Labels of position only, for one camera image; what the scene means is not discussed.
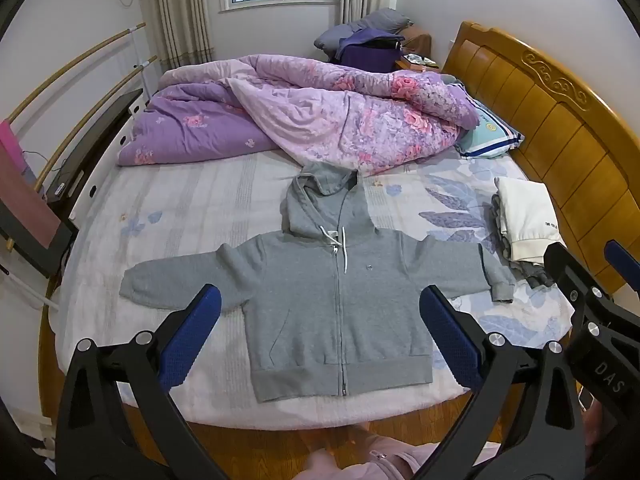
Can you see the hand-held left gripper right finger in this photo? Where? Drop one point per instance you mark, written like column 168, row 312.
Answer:
column 450, row 340

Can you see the brown board with black frame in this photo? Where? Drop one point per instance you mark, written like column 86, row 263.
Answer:
column 25, row 205

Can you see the person's right hand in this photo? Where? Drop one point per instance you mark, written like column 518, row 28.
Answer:
column 595, row 432

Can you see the folded grey clothes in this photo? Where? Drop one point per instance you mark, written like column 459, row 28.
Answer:
column 537, row 275

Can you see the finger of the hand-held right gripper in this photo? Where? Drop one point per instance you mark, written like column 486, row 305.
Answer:
column 570, row 275
column 624, row 262

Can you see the purple floral quilt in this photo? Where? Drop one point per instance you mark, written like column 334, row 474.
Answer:
column 310, row 110

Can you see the folded white pants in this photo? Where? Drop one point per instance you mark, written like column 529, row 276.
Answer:
column 525, row 215

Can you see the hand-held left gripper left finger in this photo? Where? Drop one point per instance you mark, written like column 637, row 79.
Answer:
column 192, row 340

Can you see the pink box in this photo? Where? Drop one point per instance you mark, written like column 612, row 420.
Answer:
column 12, row 147

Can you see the light blue pillow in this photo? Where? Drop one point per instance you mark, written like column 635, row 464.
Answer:
column 492, row 132

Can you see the grey zip hoodie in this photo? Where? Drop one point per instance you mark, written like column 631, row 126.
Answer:
column 310, row 300

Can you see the wooden rail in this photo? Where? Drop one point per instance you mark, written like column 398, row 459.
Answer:
column 75, row 62
column 100, row 100

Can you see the grey pillows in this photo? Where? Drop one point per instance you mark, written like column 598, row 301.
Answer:
column 380, row 21

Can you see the wooden headboard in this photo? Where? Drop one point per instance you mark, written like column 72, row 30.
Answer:
column 550, row 125

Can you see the white perforated panel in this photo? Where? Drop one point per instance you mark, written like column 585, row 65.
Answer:
column 125, row 130

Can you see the wooden bed frame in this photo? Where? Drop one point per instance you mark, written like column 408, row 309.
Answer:
column 250, row 440

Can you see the purple bag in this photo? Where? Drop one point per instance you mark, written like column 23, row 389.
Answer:
column 365, row 52

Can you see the wooden nightstand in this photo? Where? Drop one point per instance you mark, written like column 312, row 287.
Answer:
column 417, row 62

